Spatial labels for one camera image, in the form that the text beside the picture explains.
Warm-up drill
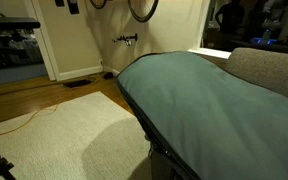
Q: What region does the small bicycle wheel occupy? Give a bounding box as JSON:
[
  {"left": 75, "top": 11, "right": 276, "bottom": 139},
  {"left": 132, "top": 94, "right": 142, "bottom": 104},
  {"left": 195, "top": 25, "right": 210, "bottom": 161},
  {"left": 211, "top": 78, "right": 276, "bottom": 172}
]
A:
[{"left": 88, "top": 0, "right": 109, "bottom": 10}]

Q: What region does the grey ottoman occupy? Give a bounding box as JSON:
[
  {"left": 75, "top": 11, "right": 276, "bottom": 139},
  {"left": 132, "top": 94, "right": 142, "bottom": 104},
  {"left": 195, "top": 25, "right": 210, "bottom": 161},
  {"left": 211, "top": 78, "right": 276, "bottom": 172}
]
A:
[{"left": 0, "top": 91, "right": 153, "bottom": 180}]

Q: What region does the person in dark clothes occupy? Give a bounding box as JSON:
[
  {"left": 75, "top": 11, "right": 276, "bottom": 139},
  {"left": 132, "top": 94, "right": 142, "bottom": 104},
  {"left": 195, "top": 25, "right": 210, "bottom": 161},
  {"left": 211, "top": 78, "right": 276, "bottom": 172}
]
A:
[{"left": 214, "top": 0, "right": 246, "bottom": 34}]

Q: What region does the tall black wall plate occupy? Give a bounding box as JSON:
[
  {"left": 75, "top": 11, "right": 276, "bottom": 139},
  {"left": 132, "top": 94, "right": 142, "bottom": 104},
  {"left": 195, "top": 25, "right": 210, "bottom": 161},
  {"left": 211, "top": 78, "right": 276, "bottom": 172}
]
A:
[{"left": 67, "top": 0, "right": 80, "bottom": 15}]

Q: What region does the orange extension cord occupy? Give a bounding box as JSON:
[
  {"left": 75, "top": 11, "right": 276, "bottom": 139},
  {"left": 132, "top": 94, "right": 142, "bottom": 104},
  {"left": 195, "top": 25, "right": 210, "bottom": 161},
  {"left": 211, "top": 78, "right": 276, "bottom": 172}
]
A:
[{"left": 0, "top": 77, "right": 97, "bottom": 139}]

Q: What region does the small dark floor object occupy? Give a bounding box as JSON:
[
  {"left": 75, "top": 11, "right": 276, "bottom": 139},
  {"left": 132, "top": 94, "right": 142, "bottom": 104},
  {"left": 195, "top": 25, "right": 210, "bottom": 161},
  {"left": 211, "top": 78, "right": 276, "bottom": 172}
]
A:
[{"left": 102, "top": 71, "right": 116, "bottom": 80}]

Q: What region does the black power strip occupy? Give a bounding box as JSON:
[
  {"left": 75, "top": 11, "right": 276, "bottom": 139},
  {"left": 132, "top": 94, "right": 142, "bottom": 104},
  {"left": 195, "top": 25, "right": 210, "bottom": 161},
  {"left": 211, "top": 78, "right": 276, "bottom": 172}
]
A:
[{"left": 63, "top": 79, "right": 93, "bottom": 89}]

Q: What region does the large bicycle wheel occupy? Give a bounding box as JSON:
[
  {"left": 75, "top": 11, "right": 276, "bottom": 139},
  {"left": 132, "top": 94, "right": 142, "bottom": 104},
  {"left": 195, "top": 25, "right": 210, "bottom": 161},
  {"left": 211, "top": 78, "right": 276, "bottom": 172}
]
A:
[{"left": 127, "top": 0, "right": 160, "bottom": 24}]

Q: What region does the black wall bike hook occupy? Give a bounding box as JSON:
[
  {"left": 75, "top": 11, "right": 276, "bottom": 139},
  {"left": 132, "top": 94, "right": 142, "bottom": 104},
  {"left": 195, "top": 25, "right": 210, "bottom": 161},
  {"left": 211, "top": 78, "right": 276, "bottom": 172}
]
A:
[{"left": 112, "top": 32, "right": 139, "bottom": 47}]

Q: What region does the white door frame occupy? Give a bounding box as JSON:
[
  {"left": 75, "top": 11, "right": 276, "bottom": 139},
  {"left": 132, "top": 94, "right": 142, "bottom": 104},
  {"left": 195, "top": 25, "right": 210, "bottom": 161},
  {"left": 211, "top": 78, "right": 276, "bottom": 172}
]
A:
[{"left": 23, "top": 0, "right": 58, "bottom": 82}]

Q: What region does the blurry black camera bar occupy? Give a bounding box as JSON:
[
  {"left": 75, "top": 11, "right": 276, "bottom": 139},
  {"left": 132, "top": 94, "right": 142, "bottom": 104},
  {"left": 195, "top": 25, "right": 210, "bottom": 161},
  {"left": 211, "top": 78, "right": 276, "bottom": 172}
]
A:
[{"left": 0, "top": 17, "right": 41, "bottom": 31}]

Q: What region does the teal zippered cushion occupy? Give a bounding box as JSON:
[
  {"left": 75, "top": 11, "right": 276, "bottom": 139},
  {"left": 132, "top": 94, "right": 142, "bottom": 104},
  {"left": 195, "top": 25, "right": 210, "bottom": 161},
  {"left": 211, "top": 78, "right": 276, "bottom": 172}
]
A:
[{"left": 114, "top": 50, "right": 288, "bottom": 180}]

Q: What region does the grey fabric couch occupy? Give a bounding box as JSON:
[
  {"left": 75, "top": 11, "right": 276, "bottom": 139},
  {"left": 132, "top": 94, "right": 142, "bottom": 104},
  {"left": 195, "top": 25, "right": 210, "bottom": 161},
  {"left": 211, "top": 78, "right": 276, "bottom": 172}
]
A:
[{"left": 200, "top": 47, "right": 288, "bottom": 108}]

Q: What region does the white window frame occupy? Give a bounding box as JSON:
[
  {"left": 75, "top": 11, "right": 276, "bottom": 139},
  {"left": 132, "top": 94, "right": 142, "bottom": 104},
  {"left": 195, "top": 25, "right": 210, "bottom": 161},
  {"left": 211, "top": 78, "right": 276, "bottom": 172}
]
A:
[{"left": 187, "top": 0, "right": 232, "bottom": 60}]

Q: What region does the blue glowing device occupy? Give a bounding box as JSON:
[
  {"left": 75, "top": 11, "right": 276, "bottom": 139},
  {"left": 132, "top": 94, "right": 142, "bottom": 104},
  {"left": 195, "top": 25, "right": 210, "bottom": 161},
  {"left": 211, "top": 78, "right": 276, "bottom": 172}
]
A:
[{"left": 249, "top": 29, "right": 279, "bottom": 46}]

